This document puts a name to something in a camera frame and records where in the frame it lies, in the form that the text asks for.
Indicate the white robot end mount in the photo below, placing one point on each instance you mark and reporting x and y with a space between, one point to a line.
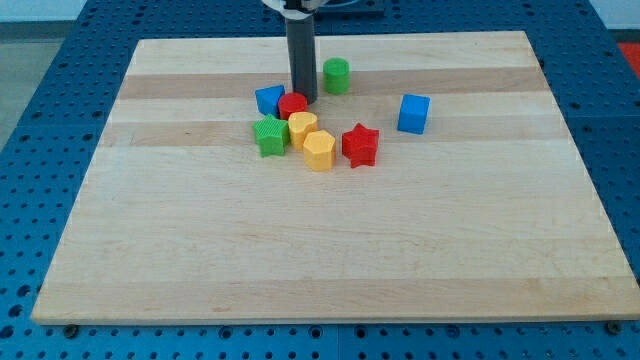
295 9

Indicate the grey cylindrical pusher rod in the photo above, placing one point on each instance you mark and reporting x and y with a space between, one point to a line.
300 36

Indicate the green cylinder block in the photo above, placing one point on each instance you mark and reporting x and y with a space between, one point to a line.
336 75

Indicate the blue triangle block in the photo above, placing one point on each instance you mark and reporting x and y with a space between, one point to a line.
267 99

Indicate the red cylinder block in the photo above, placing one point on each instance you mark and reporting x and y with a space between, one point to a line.
290 103

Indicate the yellow heart block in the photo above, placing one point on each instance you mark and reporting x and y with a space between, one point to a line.
300 125

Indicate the green star block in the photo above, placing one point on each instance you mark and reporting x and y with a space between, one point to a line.
271 135

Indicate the yellow hexagon block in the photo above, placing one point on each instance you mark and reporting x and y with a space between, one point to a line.
319 150

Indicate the red star block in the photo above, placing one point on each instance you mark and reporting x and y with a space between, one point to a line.
360 146

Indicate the blue cube block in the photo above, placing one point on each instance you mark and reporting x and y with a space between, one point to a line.
413 113

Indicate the wooden board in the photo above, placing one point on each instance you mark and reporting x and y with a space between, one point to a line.
488 216

